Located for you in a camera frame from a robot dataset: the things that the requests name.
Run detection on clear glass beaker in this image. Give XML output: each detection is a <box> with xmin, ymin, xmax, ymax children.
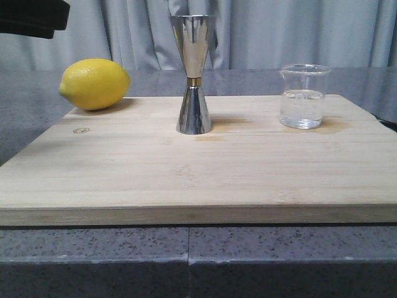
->
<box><xmin>279</xmin><ymin>64</ymin><xmax>331</xmax><ymax>129</ymax></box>

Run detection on bamboo cutting board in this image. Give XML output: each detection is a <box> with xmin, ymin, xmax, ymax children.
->
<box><xmin>1</xmin><ymin>95</ymin><xmax>396</xmax><ymax>226</ymax></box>

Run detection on steel double jigger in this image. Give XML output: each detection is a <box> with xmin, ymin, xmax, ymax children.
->
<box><xmin>170</xmin><ymin>15</ymin><xmax>215</xmax><ymax>135</ymax></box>

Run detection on yellow lemon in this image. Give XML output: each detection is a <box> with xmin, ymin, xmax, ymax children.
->
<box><xmin>59</xmin><ymin>58</ymin><xmax>130</xmax><ymax>111</ymax></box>

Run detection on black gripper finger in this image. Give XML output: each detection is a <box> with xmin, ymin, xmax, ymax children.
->
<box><xmin>1</xmin><ymin>0</ymin><xmax>70</xmax><ymax>39</ymax></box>

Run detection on grey curtain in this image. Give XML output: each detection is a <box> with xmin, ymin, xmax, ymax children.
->
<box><xmin>1</xmin><ymin>1</ymin><xmax>396</xmax><ymax>70</ymax></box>

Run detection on black cutting board handle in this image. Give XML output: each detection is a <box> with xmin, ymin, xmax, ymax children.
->
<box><xmin>375</xmin><ymin>117</ymin><xmax>397</xmax><ymax>132</ymax></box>

